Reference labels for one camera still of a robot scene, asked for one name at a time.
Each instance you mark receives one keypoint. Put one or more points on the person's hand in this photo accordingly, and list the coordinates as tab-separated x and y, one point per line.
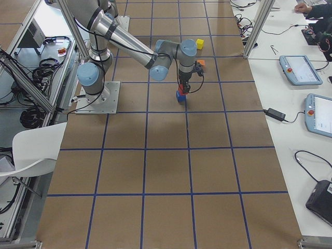
302	8

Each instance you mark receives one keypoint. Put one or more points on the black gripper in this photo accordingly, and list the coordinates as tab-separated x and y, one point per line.
183	78

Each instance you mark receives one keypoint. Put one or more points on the near teach pendant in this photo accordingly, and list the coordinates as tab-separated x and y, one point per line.
318	114

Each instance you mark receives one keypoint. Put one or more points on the far teach pendant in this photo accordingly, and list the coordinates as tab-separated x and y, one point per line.
299	71

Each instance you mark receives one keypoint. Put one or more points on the teach pendant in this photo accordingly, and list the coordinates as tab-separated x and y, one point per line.
299	71
318	114

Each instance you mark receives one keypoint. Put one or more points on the grey electronics box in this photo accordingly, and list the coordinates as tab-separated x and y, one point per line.
33	38

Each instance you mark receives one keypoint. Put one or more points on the blue wooden block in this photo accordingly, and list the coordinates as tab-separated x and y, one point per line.
180	98

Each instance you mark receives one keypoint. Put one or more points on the red wooden block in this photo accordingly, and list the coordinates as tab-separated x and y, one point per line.
181	92

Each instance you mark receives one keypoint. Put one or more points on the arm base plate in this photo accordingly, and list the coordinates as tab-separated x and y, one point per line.
123	22
106	103

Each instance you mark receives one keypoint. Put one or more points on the yellow wooden block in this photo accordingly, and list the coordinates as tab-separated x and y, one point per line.
200	44

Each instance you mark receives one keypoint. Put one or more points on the black laptop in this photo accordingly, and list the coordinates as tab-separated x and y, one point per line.
319	201

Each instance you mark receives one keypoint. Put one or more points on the white chair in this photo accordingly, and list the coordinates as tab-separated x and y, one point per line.
35	152

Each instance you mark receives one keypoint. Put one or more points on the aluminium frame post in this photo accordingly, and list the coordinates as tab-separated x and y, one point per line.
262	13

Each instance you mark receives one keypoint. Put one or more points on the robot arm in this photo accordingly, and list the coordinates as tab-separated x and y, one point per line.
100	18

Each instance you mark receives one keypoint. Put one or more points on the black power adapter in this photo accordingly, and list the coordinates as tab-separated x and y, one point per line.
275	114

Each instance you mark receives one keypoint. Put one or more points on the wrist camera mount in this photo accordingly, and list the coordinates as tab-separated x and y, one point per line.
198	68

